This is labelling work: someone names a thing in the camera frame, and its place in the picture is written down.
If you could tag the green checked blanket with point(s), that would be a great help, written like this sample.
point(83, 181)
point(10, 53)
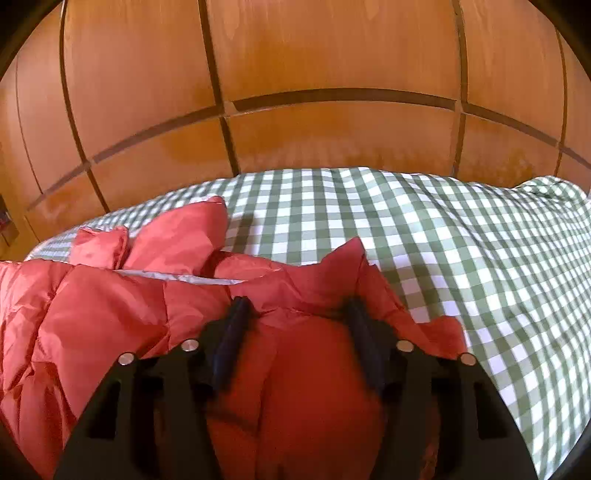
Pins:
point(461, 254)

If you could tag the wooden wardrobe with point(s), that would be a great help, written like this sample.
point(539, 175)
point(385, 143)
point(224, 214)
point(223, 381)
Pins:
point(323, 55)

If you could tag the orange puffer jacket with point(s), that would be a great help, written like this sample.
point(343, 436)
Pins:
point(92, 323)

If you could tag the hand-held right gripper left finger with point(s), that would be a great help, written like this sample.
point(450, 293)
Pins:
point(228, 346)

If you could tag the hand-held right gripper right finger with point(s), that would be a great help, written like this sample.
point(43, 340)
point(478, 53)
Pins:
point(369, 350)

